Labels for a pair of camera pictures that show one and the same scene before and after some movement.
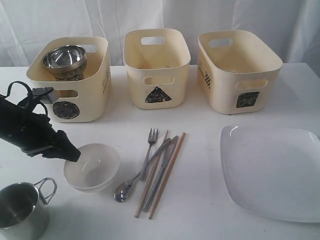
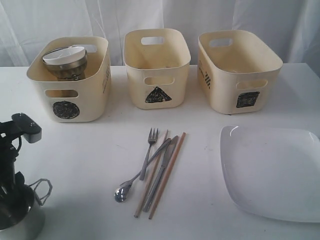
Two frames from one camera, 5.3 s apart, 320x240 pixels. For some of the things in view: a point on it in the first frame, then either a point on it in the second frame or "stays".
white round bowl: (96, 169) -> (65, 56)
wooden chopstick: (167, 175) stays
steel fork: (152, 139) stays
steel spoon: (122, 191) stays
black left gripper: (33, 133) -> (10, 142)
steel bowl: (66, 62) stays
